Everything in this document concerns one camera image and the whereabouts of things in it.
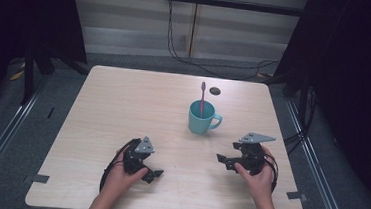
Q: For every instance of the person's left hand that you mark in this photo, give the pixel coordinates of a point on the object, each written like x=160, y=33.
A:
x=119, y=179

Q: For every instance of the teal mug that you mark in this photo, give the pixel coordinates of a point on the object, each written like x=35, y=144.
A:
x=200, y=120

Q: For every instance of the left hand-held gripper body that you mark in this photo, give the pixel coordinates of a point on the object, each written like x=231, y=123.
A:
x=134, y=160

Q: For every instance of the dark round table grommet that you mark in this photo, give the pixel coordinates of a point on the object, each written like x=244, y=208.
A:
x=215, y=91

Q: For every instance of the yellow floor scrap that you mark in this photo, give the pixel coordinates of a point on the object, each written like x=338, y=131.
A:
x=17, y=75

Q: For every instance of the dark curtain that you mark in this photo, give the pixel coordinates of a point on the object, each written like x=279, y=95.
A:
x=359, y=81
x=20, y=11

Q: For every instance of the grey tape strip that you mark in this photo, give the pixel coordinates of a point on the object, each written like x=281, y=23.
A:
x=296, y=195
x=40, y=178

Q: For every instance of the black metal stand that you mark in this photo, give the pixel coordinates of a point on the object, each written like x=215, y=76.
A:
x=303, y=100
x=28, y=78

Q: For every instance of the metal floor rail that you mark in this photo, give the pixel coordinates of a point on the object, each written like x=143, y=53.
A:
x=0, y=143
x=321, y=182

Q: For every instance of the person's right hand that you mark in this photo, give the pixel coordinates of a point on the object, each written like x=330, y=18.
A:
x=259, y=184

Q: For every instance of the wooden wall strip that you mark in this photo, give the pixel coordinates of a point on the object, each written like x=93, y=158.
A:
x=192, y=24

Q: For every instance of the pink toothbrush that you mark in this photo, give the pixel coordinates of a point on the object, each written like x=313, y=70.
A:
x=202, y=99

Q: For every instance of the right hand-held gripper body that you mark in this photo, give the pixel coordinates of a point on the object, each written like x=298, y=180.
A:
x=251, y=158

